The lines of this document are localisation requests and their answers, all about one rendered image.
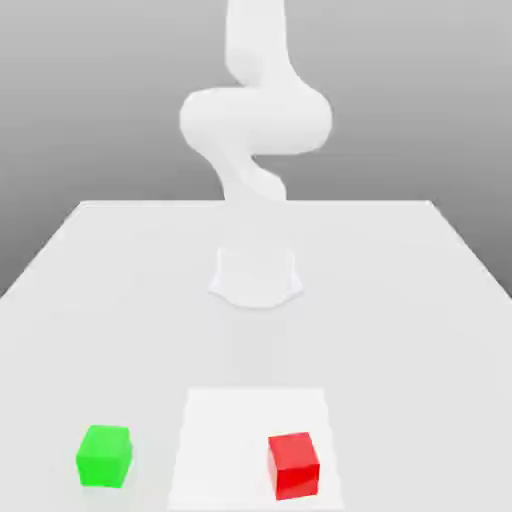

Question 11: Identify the small red cube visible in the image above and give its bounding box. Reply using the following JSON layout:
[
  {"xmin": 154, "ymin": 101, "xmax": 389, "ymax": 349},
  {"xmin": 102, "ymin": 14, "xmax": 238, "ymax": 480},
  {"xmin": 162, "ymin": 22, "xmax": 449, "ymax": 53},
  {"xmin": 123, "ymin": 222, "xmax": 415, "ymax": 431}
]
[{"xmin": 267, "ymin": 431, "xmax": 321, "ymax": 502}]

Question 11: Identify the small green cube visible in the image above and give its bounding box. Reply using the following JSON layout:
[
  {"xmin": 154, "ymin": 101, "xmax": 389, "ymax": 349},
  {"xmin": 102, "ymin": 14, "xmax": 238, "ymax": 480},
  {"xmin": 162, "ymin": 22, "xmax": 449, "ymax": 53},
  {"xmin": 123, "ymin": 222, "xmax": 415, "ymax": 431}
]
[{"xmin": 75, "ymin": 424, "xmax": 134, "ymax": 490}]

